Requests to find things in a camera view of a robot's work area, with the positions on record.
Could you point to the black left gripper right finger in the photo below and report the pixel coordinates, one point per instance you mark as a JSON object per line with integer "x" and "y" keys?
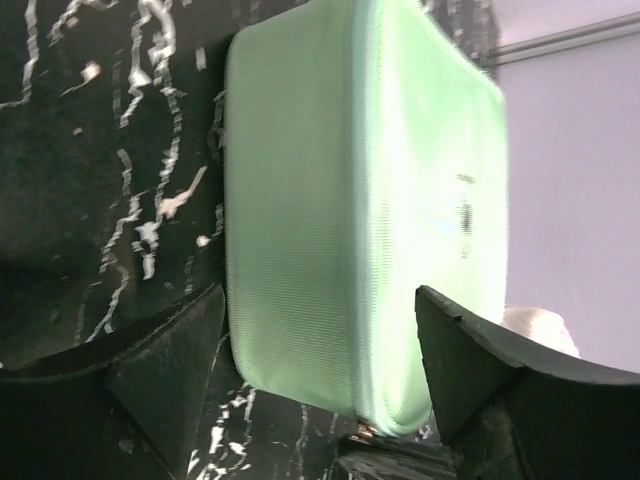
{"x": 509, "y": 408}

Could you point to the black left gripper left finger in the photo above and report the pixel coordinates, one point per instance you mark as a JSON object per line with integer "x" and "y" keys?
{"x": 124, "y": 406}

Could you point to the mint green medicine case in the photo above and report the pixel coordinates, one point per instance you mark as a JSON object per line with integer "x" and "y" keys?
{"x": 365, "y": 156}

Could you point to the white crumpled cloth bag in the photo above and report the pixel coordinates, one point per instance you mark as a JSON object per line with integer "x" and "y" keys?
{"x": 542, "y": 326}

